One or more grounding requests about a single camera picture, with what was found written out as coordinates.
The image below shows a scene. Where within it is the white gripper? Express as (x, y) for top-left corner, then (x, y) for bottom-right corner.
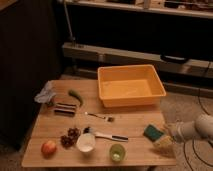
(154, 122), (185, 148)

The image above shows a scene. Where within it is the metal fork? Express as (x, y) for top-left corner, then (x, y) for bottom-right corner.
(85, 112), (115, 122)

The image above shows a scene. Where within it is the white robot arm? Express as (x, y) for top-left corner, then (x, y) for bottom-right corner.
(153, 115), (213, 149)

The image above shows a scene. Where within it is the green plastic cup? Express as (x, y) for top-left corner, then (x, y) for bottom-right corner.
(109, 144), (126, 162)

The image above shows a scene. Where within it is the green sponge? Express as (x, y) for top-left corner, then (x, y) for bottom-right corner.
(143, 125), (164, 142)

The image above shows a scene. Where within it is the yellow plastic bin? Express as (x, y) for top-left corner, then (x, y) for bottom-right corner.
(98, 64), (166, 107)

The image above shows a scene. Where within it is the white bowl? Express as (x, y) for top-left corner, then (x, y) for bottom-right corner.
(76, 133), (96, 154)

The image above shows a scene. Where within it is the wooden table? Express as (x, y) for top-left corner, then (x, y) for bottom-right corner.
(22, 80), (176, 168)

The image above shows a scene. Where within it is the bunch of dark grapes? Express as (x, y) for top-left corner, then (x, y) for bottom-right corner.
(60, 127), (81, 148)

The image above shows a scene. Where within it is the green pepper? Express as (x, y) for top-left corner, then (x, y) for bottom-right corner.
(68, 90), (83, 107)

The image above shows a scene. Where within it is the metal shelf rack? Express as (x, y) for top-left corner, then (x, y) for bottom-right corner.
(57, 0), (213, 77)

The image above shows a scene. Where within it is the dark rectangular block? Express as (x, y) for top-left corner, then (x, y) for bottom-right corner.
(54, 103), (77, 116)

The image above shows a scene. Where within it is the red apple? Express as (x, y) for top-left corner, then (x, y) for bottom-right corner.
(41, 140), (57, 156)

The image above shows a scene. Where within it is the crumpled grey cloth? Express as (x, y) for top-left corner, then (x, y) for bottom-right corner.
(34, 81), (56, 103)

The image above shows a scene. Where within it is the black cable on floor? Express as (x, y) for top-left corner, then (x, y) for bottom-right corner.
(182, 63), (213, 171)

